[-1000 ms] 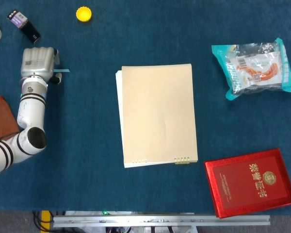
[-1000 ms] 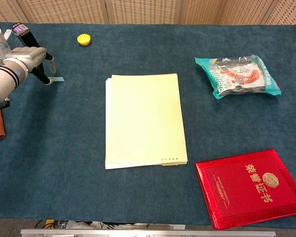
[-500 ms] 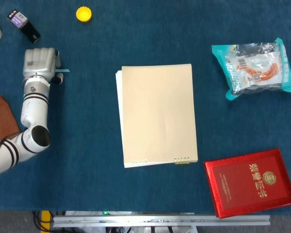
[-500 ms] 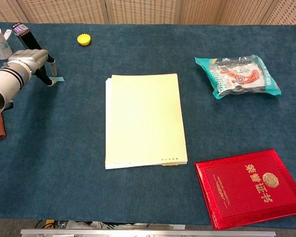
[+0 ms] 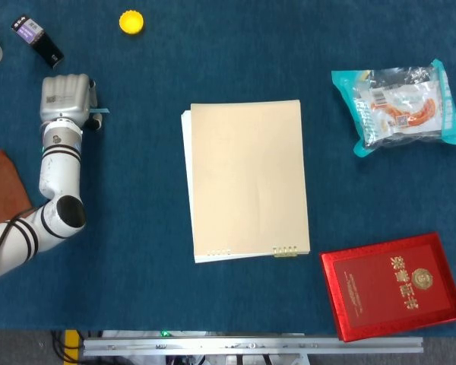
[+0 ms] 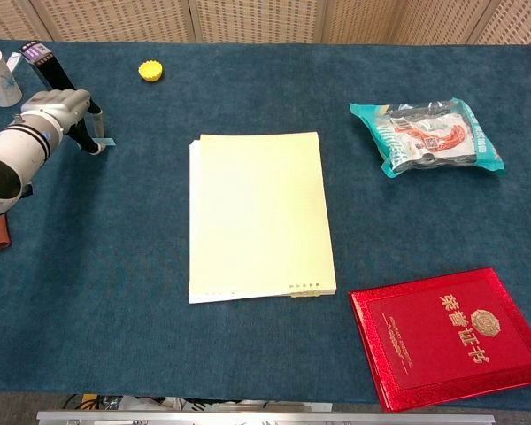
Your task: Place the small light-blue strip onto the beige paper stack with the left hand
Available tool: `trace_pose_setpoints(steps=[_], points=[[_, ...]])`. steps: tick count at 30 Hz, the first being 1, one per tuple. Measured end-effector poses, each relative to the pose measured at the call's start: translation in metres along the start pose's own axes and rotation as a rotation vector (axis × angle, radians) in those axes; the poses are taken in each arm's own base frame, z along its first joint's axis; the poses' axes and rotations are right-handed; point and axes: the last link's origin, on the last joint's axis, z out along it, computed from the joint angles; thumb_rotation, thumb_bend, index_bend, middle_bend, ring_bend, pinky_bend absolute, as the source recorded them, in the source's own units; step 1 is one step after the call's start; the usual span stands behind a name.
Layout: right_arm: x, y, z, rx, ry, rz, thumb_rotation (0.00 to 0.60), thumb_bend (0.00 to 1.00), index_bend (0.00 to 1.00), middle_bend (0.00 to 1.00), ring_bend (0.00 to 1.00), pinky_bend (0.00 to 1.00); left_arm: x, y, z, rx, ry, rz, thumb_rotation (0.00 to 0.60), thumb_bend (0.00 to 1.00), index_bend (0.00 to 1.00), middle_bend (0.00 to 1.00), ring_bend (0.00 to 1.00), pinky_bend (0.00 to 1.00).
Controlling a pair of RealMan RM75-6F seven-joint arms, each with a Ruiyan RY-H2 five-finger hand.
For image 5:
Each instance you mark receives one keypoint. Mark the dark blue tablecloth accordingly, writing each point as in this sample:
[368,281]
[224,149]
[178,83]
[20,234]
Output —
[137,228]

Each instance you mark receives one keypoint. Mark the black and purple box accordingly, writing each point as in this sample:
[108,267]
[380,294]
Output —
[42,43]

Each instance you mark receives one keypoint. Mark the red certificate book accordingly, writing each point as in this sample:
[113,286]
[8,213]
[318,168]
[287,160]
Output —
[391,289]

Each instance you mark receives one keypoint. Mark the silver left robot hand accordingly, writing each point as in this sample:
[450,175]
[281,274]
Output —
[64,97]

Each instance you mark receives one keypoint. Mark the brown leather pouch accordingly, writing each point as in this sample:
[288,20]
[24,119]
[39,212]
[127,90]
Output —
[4,186]

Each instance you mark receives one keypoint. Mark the yellow strip under table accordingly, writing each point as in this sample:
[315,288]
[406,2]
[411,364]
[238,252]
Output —
[71,342]

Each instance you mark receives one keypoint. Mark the small blue clip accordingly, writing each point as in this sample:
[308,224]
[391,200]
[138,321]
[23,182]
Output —
[102,111]

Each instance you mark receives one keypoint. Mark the yellow bottle cap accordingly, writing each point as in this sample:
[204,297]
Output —
[131,23]

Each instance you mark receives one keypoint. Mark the aluminium frame rail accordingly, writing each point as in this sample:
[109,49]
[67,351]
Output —
[251,346]

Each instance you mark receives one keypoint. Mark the teal snack bag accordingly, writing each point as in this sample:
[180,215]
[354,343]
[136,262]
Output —
[399,110]

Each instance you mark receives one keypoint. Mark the beige spiral notebook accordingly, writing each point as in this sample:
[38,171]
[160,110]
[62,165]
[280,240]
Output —
[247,178]

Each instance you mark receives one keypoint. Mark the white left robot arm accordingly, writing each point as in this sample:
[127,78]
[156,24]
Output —
[57,171]

